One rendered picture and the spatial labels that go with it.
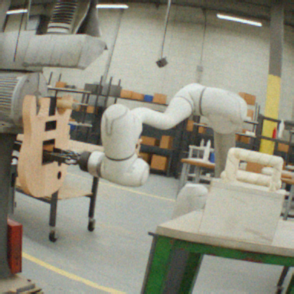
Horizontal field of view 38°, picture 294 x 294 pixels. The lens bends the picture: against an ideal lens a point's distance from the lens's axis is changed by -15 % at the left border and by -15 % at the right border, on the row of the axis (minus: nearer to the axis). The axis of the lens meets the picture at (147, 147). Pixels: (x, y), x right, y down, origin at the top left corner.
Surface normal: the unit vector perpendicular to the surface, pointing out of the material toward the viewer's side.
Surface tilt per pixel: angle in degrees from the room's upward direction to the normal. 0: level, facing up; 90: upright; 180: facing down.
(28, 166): 88
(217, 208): 90
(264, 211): 90
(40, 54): 90
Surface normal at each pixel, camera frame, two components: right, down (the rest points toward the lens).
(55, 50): -0.37, -0.02
